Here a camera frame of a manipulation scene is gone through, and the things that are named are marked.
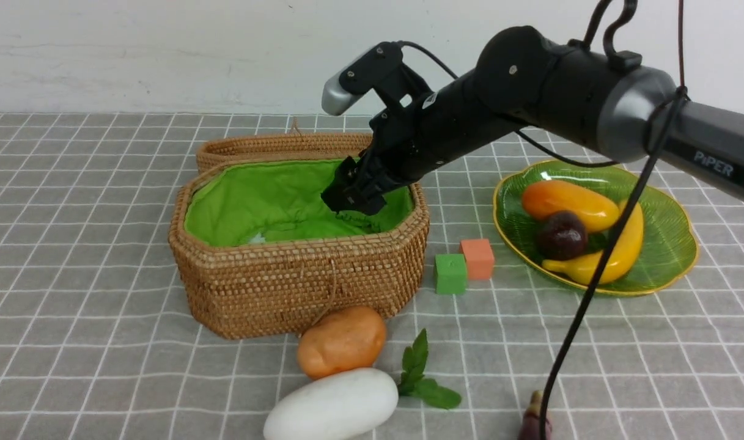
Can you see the green mint leaf sprig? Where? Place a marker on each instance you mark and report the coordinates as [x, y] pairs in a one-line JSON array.
[[414, 383]]

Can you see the purple eggplant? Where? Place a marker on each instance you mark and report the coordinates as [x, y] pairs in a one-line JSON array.
[[533, 424]]

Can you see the orange mango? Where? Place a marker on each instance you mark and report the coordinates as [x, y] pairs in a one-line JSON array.
[[544, 198]]

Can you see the white oval gourd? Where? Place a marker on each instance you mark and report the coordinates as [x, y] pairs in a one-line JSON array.
[[340, 406]]

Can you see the dark purple passion fruit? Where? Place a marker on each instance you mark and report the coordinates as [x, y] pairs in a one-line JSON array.
[[562, 236]]

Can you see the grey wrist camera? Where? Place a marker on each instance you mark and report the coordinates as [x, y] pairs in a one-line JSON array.
[[380, 69]]

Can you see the green glass leaf plate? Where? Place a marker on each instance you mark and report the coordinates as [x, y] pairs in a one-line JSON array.
[[669, 250]]

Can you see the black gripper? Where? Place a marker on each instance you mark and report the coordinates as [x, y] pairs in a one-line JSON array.
[[430, 132]]

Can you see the woven wicker basket lid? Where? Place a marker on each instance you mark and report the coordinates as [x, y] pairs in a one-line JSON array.
[[291, 146]]

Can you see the woven wicker basket green lining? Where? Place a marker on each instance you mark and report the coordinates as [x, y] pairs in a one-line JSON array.
[[260, 254]]

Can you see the green foam cube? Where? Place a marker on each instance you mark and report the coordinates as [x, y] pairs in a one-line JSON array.
[[451, 274]]

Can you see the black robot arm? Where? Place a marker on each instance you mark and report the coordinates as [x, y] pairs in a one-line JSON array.
[[522, 79]]

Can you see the orange foam cube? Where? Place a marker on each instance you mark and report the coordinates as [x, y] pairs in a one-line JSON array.
[[479, 258]]

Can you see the yellow banana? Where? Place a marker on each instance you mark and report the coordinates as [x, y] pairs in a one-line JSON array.
[[626, 251]]

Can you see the grey checked tablecloth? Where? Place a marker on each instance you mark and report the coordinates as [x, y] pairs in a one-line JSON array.
[[96, 341]]

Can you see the brown potato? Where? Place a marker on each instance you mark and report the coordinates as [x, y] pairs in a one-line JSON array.
[[341, 341]]

